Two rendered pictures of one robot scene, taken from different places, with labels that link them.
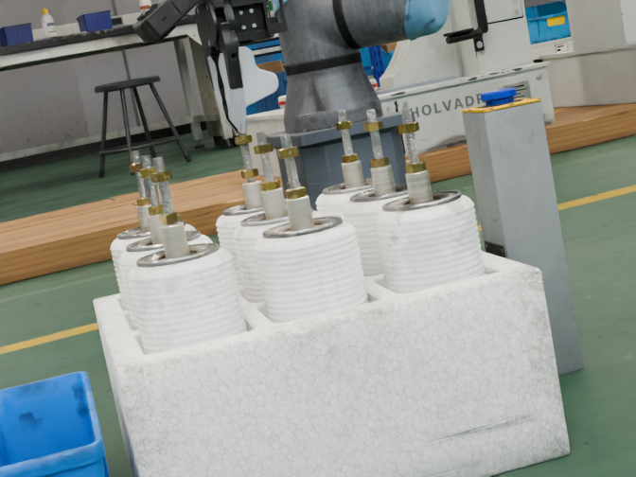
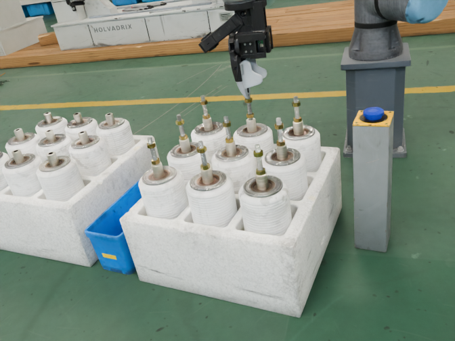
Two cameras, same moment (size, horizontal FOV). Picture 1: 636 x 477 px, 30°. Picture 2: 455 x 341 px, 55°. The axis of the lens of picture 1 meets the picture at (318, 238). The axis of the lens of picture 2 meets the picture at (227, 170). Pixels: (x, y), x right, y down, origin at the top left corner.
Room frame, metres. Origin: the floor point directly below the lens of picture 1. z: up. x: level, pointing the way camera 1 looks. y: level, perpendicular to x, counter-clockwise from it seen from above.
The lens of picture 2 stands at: (0.54, -0.53, 0.69)
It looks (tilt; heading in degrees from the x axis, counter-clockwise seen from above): 29 degrees down; 42
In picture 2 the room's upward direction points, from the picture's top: 10 degrees counter-clockwise
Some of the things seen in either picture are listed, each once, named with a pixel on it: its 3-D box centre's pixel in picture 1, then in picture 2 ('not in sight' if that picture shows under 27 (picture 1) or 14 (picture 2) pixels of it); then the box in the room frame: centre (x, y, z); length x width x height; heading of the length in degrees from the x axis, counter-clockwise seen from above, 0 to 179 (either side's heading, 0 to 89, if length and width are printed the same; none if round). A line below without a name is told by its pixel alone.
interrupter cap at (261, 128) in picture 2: (256, 208); (252, 130); (1.32, 0.06, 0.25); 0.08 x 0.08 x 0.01
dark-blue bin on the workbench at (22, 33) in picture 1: (15, 37); not in sight; (6.57, 1.41, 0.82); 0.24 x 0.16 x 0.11; 23
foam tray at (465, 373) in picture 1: (306, 368); (242, 212); (1.20, 0.04, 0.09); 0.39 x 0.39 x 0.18; 12
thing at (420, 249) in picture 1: (438, 294); (267, 224); (1.11, -0.10, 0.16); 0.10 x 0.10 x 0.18
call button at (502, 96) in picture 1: (499, 98); (373, 114); (1.34, -0.23, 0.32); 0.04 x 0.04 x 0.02
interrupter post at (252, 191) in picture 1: (254, 197); (251, 125); (1.32, 0.06, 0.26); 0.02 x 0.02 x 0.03
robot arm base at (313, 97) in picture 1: (328, 92); (375, 36); (1.81, -0.06, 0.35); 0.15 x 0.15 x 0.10
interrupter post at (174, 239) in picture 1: (175, 242); (158, 170); (1.06, 0.13, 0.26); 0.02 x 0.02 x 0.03
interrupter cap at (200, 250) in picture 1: (178, 256); (159, 175); (1.06, 0.13, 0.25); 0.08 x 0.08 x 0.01
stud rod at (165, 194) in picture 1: (166, 198); (153, 153); (1.06, 0.13, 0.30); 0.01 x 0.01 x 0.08
